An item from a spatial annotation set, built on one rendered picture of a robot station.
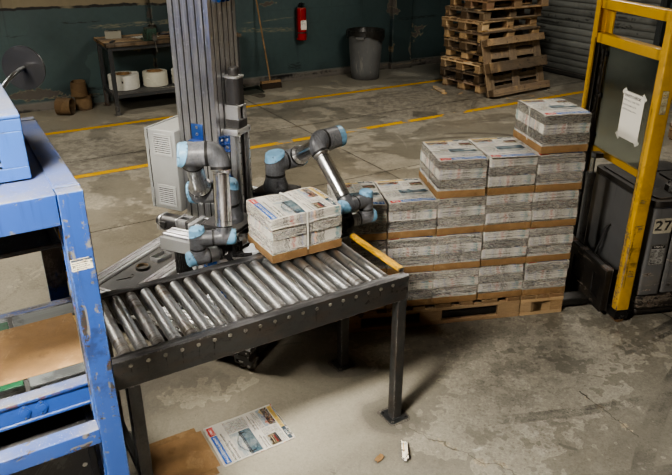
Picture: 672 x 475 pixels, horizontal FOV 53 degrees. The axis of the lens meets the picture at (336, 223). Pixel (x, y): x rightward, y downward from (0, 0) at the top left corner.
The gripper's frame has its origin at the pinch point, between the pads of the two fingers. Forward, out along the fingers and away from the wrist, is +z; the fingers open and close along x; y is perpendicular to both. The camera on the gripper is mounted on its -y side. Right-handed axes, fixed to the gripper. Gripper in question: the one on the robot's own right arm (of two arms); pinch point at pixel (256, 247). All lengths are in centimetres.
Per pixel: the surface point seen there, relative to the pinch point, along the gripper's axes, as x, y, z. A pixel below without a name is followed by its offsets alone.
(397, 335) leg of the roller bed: -63, -29, 42
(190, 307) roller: -39, 1, -48
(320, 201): -15.0, 24.0, 28.2
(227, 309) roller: -48, 1, -35
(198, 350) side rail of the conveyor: -63, -4, -53
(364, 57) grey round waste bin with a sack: 609, -44, 457
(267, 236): -17.5, 13.5, -1.6
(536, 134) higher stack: -17, 36, 169
